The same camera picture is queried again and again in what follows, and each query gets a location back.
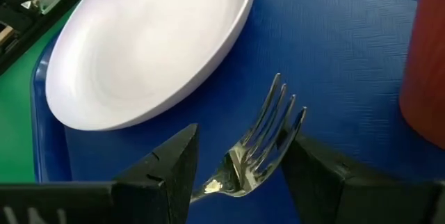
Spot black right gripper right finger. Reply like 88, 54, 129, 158
277, 129, 445, 224

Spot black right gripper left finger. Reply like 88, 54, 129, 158
0, 122, 201, 224

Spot orange plastic cup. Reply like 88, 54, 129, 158
398, 0, 445, 150

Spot blue plastic tray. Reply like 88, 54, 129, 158
30, 0, 445, 224

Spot black metal table frame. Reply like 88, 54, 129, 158
0, 0, 105, 76

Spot lavender round plate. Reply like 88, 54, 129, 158
44, 0, 258, 131

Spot green table mat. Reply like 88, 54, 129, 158
0, 3, 79, 184

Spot metal fork orange handle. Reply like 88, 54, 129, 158
189, 73, 307, 204

